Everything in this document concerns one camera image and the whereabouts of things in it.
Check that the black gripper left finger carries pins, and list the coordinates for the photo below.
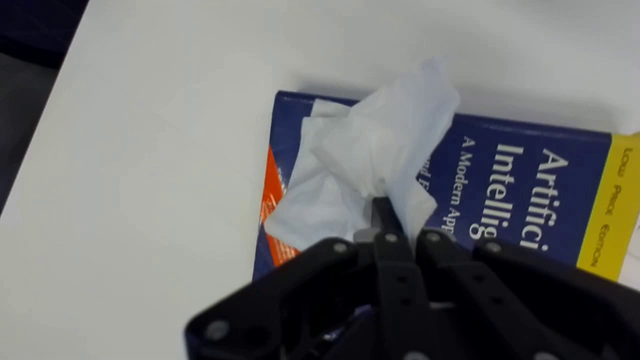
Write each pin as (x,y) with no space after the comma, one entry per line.
(406,316)

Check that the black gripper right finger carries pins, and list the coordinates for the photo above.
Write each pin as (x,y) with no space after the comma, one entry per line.
(491,311)

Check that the white tissue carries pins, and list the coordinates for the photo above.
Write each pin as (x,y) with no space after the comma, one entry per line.
(374,148)

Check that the blue textbook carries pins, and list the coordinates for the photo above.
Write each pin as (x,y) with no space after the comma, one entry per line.
(566,192)

